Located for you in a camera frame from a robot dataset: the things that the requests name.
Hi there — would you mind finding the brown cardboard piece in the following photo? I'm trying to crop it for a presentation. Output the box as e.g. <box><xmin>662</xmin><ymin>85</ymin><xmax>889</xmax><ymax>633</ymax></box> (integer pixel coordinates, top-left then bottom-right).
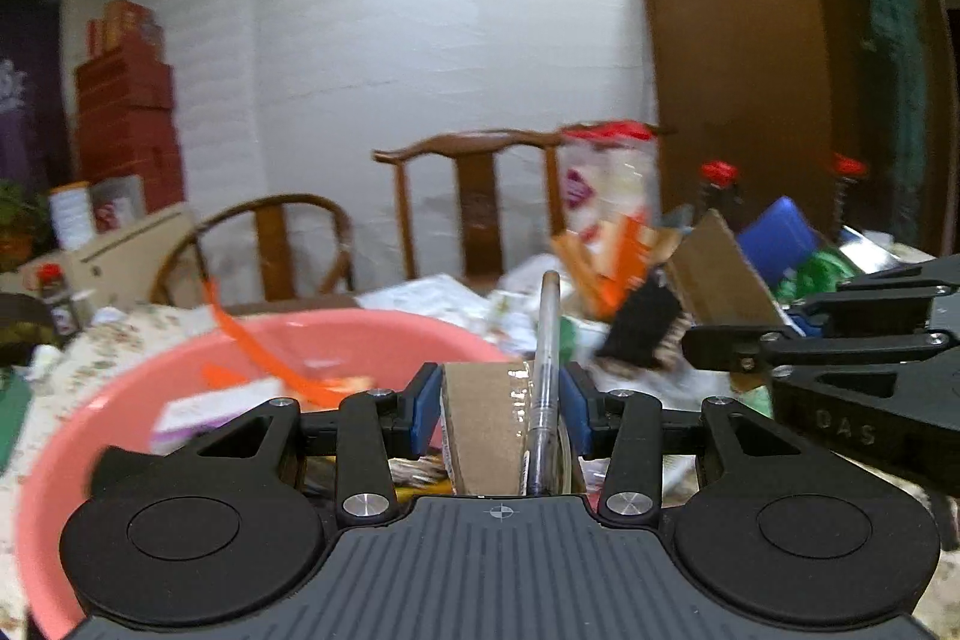
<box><xmin>439</xmin><ymin>361</ymin><xmax>541</xmax><ymax>498</ymax></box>

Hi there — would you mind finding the white canister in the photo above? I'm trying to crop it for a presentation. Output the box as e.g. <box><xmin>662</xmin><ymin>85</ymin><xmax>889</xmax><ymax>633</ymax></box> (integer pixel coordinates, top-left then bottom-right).
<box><xmin>49</xmin><ymin>181</ymin><xmax>96</xmax><ymax>251</ymax></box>

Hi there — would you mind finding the silver pen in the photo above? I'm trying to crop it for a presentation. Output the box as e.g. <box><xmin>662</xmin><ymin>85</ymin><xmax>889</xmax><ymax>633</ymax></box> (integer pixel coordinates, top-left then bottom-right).
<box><xmin>525</xmin><ymin>270</ymin><xmax>562</xmax><ymax>497</ymax></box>

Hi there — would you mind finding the green plastic ribbon bundle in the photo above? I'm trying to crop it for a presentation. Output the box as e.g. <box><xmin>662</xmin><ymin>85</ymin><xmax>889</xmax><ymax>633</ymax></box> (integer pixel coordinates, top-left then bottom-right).
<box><xmin>776</xmin><ymin>248</ymin><xmax>856</xmax><ymax>304</ymax></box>

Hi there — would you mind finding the round wooden armchair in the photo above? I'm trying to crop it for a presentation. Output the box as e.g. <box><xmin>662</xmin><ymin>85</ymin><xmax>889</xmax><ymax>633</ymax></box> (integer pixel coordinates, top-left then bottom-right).
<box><xmin>150</xmin><ymin>194</ymin><xmax>357</xmax><ymax>305</ymax></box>

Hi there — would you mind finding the orange white packet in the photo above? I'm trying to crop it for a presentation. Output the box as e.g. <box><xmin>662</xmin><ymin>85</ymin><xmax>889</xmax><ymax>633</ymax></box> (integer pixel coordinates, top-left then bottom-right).
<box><xmin>551</xmin><ymin>216</ymin><xmax>661</xmax><ymax>320</ymax></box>

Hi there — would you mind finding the purple white small box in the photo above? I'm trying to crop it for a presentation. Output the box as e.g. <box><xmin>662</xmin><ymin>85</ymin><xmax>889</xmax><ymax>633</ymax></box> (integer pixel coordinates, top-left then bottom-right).
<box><xmin>152</xmin><ymin>396</ymin><xmax>282</xmax><ymax>453</ymax></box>

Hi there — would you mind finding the high-back wooden chair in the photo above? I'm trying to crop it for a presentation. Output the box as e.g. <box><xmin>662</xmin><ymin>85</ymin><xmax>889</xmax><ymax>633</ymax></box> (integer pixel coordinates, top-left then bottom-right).
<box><xmin>373</xmin><ymin>128</ymin><xmax>578</xmax><ymax>281</ymax></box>

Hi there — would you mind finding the black textured object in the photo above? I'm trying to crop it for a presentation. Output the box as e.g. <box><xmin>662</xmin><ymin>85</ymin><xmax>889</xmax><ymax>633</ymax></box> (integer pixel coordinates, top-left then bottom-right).
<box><xmin>598</xmin><ymin>271</ymin><xmax>685</xmax><ymax>372</ymax></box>

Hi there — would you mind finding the white printed paper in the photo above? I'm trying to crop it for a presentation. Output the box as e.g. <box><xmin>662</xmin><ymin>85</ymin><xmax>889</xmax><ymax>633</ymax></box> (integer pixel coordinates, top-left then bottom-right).
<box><xmin>356</xmin><ymin>274</ymin><xmax>526</xmax><ymax>356</ymax></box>

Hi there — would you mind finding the brown wooden cabinet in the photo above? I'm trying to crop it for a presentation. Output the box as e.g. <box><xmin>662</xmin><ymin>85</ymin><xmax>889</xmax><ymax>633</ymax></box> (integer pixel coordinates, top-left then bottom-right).
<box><xmin>632</xmin><ymin>0</ymin><xmax>953</xmax><ymax>255</ymax></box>

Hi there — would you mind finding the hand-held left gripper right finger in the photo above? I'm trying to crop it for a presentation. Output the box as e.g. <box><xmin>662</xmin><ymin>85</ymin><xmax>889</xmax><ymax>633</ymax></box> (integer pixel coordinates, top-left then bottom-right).
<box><xmin>562</xmin><ymin>362</ymin><xmax>826</xmax><ymax>527</ymax></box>

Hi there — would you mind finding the orange plastic strip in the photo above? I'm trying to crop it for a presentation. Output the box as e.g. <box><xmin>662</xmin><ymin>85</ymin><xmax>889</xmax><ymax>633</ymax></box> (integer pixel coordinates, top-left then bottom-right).
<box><xmin>201</xmin><ymin>278</ymin><xmax>353</xmax><ymax>405</ymax></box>

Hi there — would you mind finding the folded cardboard sheet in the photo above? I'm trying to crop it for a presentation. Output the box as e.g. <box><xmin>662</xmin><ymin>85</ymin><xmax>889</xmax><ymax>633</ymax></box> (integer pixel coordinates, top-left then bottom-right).
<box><xmin>666</xmin><ymin>209</ymin><xmax>788</xmax><ymax>341</ymax></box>

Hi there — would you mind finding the dark bottle red cap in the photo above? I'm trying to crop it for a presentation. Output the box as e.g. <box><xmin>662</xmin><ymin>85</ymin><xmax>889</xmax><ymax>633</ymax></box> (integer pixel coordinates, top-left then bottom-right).
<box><xmin>831</xmin><ymin>154</ymin><xmax>867</xmax><ymax>236</ymax></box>
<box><xmin>699</xmin><ymin>160</ymin><xmax>745</xmax><ymax>232</ymax></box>

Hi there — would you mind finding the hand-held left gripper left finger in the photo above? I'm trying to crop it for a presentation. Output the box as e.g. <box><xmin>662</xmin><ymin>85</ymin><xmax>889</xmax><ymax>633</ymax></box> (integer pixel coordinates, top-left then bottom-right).
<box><xmin>176</xmin><ymin>364</ymin><xmax>442</xmax><ymax>527</ymax></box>

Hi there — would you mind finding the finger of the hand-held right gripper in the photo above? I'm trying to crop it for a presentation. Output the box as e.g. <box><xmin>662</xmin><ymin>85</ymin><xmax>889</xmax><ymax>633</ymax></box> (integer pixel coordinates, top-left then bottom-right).
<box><xmin>681</xmin><ymin>323</ymin><xmax>960</xmax><ymax>506</ymax></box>
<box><xmin>784</xmin><ymin>254</ymin><xmax>960</xmax><ymax>339</ymax></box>

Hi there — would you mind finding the dark rounded object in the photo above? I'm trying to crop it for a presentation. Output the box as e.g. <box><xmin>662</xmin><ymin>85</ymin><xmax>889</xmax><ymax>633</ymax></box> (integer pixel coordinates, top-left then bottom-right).
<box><xmin>0</xmin><ymin>293</ymin><xmax>59</xmax><ymax>372</ymax></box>

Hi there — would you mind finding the small jar red cap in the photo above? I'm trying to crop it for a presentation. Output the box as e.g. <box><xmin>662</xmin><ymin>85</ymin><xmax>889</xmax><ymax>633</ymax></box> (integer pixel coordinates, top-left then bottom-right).
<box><xmin>36</xmin><ymin>263</ymin><xmax>82</xmax><ymax>335</ymax></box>

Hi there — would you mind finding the dark blue box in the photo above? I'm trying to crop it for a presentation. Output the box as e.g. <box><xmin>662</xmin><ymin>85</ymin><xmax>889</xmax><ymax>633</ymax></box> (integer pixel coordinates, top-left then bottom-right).
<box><xmin>737</xmin><ymin>196</ymin><xmax>820</xmax><ymax>285</ymax></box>

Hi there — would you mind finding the pink plastic basin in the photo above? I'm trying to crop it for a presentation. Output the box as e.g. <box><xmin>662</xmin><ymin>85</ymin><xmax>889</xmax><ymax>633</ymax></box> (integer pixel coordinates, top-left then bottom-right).
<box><xmin>15</xmin><ymin>310</ymin><xmax>518</xmax><ymax>640</ymax></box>

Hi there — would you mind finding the floral cloth desktop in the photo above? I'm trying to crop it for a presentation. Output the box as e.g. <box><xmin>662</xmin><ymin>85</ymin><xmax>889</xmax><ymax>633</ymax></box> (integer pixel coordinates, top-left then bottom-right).
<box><xmin>0</xmin><ymin>280</ymin><xmax>960</xmax><ymax>640</ymax></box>

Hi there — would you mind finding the stack of red boxes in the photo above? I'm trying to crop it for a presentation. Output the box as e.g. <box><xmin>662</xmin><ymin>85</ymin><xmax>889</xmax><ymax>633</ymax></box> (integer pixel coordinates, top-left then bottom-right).
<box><xmin>73</xmin><ymin>0</ymin><xmax>187</xmax><ymax>214</ymax></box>

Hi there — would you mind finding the purple wall banner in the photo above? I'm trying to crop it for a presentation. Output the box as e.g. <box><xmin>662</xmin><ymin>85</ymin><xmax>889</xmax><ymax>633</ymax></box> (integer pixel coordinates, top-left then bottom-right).
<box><xmin>0</xmin><ymin>0</ymin><xmax>72</xmax><ymax>191</ymax></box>

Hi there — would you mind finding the potted plant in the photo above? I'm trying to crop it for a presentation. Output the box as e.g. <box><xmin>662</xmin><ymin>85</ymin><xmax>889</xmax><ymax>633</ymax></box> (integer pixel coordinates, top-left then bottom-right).
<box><xmin>0</xmin><ymin>179</ymin><xmax>50</xmax><ymax>270</ymax></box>

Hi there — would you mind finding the beige box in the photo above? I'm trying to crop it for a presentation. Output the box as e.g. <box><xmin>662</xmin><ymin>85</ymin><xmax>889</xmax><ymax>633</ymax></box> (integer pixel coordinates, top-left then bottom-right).
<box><xmin>19</xmin><ymin>203</ymin><xmax>200</xmax><ymax>311</ymax></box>

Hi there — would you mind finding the red white carton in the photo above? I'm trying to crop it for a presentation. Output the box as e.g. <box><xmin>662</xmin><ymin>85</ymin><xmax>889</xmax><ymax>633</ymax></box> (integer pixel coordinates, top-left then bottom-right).
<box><xmin>94</xmin><ymin>175</ymin><xmax>145</xmax><ymax>232</ymax></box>

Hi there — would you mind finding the clear snack bag red top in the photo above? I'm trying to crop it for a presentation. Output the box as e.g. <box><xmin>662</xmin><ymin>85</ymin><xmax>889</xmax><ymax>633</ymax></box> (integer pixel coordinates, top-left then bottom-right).
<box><xmin>559</xmin><ymin>120</ymin><xmax>661</xmax><ymax>240</ymax></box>

